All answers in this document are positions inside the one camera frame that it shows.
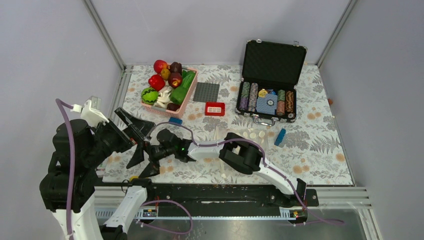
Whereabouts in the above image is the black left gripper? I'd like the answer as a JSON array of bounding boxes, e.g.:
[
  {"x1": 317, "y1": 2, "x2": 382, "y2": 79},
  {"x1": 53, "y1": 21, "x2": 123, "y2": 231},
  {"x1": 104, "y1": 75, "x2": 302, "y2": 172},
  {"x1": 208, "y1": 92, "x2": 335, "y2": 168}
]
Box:
[{"x1": 84, "y1": 105, "x2": 156, "y2": 165}]

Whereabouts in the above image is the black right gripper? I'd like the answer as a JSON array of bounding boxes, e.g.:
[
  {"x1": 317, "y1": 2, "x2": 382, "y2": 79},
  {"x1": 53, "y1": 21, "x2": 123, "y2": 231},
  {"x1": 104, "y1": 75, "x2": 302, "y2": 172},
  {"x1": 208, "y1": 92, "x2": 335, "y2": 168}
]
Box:
[{"x1": 127, "y1": 139, "x2": 177, "y2": 179}]

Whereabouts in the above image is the green watermelon toy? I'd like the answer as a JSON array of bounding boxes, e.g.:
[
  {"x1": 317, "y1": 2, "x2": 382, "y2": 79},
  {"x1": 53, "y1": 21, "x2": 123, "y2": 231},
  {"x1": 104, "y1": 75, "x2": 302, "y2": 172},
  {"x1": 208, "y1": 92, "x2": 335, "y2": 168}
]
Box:
[{"x1": 140, "y1": 87, "x2": 159, "y2": 105}]

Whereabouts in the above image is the red bell pepper toy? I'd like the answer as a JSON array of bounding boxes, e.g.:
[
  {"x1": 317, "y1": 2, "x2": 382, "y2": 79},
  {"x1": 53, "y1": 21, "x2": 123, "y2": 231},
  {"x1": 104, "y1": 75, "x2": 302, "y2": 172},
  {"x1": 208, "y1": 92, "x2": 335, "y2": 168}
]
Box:
[{"x1": 148, "y1": 74, "x2": 166, "y2": 92}]

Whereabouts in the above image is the dark red apple toy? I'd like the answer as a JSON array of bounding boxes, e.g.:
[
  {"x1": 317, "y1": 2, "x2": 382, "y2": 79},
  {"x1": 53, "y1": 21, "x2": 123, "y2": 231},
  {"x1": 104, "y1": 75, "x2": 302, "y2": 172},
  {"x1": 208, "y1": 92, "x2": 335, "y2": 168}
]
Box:
[{"x1": 167, "y1": 72, "x2": 183, "y2": 89}]

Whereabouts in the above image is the yellow lemon toy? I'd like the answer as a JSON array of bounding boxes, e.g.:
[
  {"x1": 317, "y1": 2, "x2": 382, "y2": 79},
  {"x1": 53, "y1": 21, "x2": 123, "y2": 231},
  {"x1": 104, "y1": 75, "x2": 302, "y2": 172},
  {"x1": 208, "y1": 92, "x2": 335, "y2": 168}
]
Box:
[{"x1": 160, "y1": 68, "x2": 171, "y2": 81}]

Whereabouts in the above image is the clear zip top bag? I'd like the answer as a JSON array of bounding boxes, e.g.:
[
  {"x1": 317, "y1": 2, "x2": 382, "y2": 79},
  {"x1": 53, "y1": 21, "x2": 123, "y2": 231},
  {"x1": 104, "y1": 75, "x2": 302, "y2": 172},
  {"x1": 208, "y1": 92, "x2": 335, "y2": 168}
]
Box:
[{"x1": 213, "y1": 126, "x2": 269, "y2": 179}]

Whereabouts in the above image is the dark purple plum toy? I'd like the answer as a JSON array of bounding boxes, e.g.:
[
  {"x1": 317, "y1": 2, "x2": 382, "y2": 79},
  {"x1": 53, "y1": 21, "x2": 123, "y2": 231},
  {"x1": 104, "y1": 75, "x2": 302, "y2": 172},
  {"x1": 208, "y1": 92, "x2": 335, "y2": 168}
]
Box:
[{"x1": 168, "y1": 61, "x2": 183, "y2": 75}]

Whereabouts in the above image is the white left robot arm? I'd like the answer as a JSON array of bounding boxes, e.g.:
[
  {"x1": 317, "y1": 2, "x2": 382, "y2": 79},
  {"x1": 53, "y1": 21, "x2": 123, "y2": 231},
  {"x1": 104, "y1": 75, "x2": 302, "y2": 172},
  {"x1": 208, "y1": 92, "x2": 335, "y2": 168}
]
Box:
[{"x1": 39, "y1": 106, "x2": 155, "y2": 240}]

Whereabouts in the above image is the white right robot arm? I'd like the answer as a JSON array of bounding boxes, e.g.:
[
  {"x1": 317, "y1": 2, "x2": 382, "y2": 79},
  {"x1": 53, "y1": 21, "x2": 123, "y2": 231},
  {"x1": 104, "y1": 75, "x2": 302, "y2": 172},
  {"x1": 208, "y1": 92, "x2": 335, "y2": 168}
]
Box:
[{"x1": 126, "y1": 129, "x2": 307, "y2": 209}]

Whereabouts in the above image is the dark eggplant toy in basket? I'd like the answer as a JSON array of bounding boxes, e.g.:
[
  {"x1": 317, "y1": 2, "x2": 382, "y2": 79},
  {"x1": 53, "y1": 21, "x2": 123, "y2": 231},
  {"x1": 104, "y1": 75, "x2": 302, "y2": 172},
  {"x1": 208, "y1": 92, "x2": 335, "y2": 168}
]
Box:
[{"x1": 167, "y1": 102, "x2": 181, "y2": 112}]

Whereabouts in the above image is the blue lego brick near basket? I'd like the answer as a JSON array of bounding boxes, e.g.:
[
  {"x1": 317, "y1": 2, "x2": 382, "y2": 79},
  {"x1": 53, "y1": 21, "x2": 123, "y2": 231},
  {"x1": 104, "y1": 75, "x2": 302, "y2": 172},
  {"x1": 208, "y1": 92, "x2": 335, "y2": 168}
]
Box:
[{"x1": 168, "y1": 117, "x2": 183, "y2": 125}]

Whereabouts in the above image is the white mushroom toy cluster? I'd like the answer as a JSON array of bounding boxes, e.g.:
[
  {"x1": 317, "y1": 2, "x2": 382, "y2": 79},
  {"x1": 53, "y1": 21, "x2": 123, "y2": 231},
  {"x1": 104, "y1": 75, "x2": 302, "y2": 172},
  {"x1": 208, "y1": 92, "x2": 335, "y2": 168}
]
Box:
[{"x1": 154, "y1": 86, "x2": 173, "y2": 109}]

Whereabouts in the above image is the pink plastic basket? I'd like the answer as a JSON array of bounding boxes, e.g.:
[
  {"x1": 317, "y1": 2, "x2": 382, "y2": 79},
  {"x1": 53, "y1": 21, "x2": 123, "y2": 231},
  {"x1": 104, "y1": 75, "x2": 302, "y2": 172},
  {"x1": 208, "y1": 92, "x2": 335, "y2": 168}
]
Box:
[{"x1": 140, "y1": 59, "x2": 198, "y2": 118}]

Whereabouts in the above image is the green bok choy toy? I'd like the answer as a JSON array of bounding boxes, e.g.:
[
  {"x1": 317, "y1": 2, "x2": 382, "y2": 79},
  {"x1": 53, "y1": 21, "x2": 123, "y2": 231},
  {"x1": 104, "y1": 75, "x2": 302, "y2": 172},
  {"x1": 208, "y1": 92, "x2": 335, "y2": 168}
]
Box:
[{"x1": 180, "y1": 70, "x2": 197, "y2": 89}]

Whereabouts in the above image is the dark grey lego baseplate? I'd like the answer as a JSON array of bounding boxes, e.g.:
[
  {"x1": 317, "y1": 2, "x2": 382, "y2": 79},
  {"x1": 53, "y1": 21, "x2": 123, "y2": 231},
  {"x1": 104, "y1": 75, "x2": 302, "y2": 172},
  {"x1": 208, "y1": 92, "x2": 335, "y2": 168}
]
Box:
[{"x1": 193, "y1": 82, "x2": 220, "y2": 103}]

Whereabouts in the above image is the red lego brick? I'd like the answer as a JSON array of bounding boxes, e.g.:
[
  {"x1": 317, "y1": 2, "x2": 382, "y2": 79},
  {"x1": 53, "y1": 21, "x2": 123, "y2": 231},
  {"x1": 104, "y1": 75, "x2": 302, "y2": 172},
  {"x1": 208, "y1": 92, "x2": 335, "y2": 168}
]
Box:
[{"x1": 204, "y1": 102, "x2": 226, "y2": 117}]

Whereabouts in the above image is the blue playing card deck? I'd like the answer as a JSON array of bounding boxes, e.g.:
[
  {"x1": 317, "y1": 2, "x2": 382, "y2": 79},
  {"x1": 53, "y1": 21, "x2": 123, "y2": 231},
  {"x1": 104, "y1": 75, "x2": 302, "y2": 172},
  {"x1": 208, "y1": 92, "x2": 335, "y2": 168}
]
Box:
[{"x1": 256, "y1": 94, "x2": 278, "y2": 115}]

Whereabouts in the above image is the black poker chip case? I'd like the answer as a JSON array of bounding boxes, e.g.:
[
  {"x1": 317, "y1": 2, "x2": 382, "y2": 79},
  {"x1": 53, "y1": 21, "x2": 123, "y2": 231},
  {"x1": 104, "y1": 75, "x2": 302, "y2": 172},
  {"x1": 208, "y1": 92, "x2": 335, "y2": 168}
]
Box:
[{"x1": 235, "y1": 39, "x2": 308, "y2": 126}]

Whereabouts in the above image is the blue lego brick near case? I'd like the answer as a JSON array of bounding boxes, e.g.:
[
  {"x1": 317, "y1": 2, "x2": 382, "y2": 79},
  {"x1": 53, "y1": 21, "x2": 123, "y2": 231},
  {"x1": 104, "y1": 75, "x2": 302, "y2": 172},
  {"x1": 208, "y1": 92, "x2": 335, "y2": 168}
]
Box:
[{"x1": 274, "y1": 128, "x2": 286, "y2": 147}]

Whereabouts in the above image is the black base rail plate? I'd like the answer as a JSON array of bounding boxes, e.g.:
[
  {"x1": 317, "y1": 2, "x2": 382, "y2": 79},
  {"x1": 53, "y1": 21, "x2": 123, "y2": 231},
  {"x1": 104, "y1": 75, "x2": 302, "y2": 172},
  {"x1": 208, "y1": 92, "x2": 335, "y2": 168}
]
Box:
[{"x1": 142, "y1": 183, "x2": 302, "y2": 218}]

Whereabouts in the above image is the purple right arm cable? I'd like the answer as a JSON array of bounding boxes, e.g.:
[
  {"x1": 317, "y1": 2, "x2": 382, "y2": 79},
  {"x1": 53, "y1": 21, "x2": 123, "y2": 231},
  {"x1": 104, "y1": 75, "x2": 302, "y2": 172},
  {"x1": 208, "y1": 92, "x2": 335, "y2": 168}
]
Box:
[{"x1": 147, "y1": 121, "x2": 345, "y2": 228}]

